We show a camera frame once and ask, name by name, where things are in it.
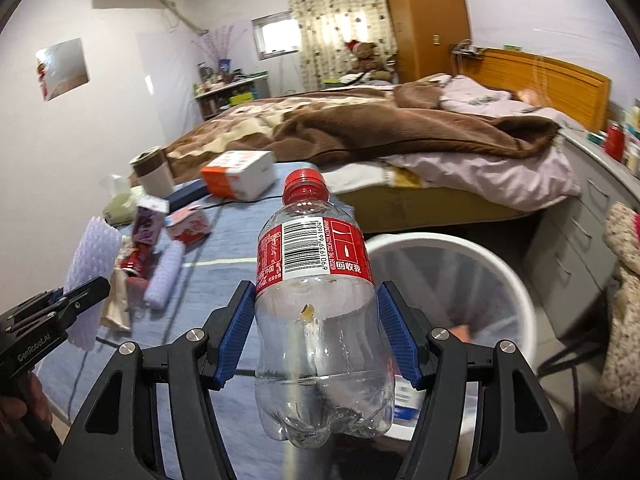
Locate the brown fleece blanket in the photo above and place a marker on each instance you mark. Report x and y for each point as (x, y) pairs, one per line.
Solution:
(357, 125)

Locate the pink bed quilt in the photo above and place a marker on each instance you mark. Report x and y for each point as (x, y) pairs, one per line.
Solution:
(527, 184)

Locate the white brown lidded cup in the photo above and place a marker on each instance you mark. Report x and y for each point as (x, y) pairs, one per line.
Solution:
(153, 172)

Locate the pink white small carton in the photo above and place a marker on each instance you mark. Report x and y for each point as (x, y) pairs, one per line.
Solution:
(188, 225)

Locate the white round trash bin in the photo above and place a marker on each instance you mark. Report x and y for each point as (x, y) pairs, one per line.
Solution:
(457, 282)

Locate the patterned window curtain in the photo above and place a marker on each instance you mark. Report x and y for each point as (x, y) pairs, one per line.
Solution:
(326, 26)

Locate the cluttered white shelf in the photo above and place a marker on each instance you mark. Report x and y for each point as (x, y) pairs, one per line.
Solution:
(228, 87)

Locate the green tissue pack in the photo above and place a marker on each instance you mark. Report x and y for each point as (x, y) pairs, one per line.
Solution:
(122, 206)

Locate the floral fabric garment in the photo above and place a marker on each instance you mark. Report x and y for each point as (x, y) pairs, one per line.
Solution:
(618, 386)

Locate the dark blue flat case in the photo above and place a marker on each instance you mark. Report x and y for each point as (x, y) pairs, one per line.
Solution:
(187, 194)

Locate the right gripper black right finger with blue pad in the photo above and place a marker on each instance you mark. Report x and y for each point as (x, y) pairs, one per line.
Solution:
(516, 433)

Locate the purple white milk carton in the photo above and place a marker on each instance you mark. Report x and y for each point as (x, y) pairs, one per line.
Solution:
(150, 219)

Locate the orange wooden wardrobe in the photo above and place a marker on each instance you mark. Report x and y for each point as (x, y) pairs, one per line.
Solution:
(426, 31)

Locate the brown teddy bear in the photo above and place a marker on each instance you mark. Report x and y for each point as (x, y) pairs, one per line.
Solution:
(367, 61)

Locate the orange wooden headboard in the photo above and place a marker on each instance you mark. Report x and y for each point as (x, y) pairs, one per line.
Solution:
(574, 90)

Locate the blue plaid tablecloth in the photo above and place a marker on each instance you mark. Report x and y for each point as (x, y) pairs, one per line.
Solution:
(209, 275)

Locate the white foam mesh sleeve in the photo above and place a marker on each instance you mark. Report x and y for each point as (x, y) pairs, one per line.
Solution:
(95, 257)

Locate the red crushed soda can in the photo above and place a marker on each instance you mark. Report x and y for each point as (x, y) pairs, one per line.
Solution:
(137, 263)

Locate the wall mirror poster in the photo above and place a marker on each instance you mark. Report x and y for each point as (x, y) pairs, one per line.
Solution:
(61, 68)

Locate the yellow bed mattress base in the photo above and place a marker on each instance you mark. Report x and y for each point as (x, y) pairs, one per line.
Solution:
(388, 199)

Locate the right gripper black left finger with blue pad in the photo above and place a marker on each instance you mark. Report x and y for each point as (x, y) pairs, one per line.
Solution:
(116, 434)

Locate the person's left hand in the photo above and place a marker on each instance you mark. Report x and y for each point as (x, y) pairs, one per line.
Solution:
(36, 402)

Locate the red bottle on cabinet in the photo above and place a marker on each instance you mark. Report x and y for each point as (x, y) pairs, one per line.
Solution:
(614, 144)

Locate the beige paper wrapper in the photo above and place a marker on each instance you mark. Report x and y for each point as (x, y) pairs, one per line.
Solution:
(115, 311)

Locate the grey drawer cabinet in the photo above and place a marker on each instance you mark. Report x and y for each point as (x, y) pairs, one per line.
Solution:
(568, 263)

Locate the clear plastic bottle red label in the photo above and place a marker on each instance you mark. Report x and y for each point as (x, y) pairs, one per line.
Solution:
(325, 366)

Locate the white orange tissue box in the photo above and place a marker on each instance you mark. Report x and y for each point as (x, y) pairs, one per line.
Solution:
(240, 175)

